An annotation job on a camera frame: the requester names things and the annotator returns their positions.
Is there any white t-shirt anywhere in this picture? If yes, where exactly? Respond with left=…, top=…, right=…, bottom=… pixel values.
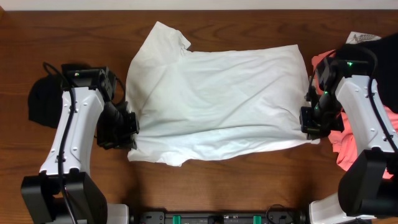
left=126, top=22, right=308, bottom=166

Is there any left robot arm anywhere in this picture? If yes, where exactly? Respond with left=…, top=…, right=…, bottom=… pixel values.
left=21, top=65, right=140, bottom=224

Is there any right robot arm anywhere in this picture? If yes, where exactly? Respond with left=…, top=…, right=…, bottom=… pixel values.
left=300, top=57, right=397, bottom=223

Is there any coral pink garment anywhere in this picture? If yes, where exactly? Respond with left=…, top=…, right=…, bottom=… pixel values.
left=312, top=50, right=397, bottom=179

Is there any folded black garment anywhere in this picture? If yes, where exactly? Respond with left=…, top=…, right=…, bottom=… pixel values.
left=27, top=63, right=94, bottom=129

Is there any white leaf-print garment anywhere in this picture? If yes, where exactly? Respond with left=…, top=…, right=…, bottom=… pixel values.
left=346, top=31, right=381, bottom=44

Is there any black t-shirt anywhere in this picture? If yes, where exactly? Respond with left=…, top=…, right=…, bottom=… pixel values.
left=335, top=34, right=397, bottom=113

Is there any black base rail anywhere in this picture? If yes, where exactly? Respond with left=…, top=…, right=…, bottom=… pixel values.
left=131, top=204, right=309, bottom=224

